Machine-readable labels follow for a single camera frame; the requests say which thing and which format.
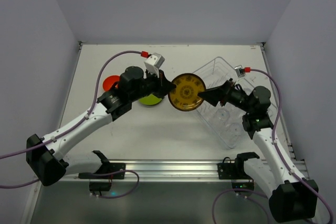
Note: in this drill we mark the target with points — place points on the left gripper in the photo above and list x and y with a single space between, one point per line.
160 85

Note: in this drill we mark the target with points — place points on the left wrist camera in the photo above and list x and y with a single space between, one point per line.
153 63

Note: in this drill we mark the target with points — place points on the yellow patterned plate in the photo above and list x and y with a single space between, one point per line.
185 95

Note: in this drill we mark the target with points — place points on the white wire dish rack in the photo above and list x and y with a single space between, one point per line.
235 109

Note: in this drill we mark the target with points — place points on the orange bowl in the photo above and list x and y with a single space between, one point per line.
109 82

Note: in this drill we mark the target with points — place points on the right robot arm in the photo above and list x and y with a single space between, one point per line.
290 195

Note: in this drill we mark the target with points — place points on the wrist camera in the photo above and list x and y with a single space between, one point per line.
241 71
153 63

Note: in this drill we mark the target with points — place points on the green plate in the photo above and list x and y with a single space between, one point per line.
150 100

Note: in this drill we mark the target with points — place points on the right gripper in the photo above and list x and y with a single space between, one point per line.
223 93

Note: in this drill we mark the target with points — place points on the clear glass cup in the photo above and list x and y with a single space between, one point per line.
221 117
234 132

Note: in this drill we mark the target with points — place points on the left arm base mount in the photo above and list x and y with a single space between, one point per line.
105 170

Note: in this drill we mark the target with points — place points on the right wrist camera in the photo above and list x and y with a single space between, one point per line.
241 71

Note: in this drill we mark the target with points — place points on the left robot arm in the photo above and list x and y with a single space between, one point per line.
46 155

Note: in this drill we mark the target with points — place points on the black plate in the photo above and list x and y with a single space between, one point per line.
155 105

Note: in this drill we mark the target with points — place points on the aluminium mounting rail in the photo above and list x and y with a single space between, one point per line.
168 170

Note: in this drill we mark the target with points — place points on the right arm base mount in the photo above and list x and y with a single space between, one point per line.
234 170

